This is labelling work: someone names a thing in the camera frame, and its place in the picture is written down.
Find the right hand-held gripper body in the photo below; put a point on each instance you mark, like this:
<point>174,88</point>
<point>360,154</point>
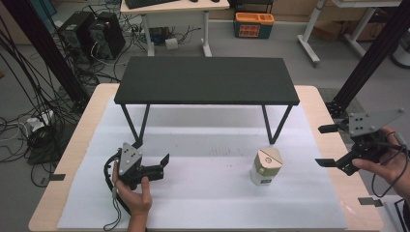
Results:
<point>370,124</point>

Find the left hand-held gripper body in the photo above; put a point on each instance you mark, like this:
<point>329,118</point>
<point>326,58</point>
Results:
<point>130,161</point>

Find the beige and white box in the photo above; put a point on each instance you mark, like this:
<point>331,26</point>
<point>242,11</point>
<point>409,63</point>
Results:
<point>266,166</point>

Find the person's left hand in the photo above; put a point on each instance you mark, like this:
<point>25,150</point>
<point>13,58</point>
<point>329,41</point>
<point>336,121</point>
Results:
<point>137,200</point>

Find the person's right hand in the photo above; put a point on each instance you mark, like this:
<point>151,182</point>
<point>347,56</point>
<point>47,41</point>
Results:
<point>391,164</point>

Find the white table mat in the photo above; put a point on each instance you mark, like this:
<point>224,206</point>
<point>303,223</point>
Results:
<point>199,196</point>

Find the grey tape tab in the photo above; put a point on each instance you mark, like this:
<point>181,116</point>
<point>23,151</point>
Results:
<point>57,177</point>
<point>370,201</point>

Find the black shelf table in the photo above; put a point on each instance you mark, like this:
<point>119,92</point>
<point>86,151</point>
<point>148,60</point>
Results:
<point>206,80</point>

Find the white power strip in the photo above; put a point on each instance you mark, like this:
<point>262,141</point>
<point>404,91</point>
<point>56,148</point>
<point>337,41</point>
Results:
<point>40,121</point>

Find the cardboard box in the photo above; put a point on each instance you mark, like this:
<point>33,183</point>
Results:
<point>341,25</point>

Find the white paper roll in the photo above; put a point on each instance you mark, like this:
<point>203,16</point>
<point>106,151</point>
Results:
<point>171,43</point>

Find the black computer tower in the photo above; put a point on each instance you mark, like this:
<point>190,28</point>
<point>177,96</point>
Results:
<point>74,35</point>
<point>106,37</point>

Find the orange and blue toolbox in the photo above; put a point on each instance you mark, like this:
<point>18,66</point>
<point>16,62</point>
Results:
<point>254,26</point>

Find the white desk with keyboard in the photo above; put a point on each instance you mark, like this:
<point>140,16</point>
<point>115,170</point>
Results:
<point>175,14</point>

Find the black keyboard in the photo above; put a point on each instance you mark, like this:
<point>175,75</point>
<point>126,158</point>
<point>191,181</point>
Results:
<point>145,3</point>

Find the black metal frame post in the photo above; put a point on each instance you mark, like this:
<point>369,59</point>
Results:
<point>45,48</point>
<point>370,61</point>

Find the white desk frame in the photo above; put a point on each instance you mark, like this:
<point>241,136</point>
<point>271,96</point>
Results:
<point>311,35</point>

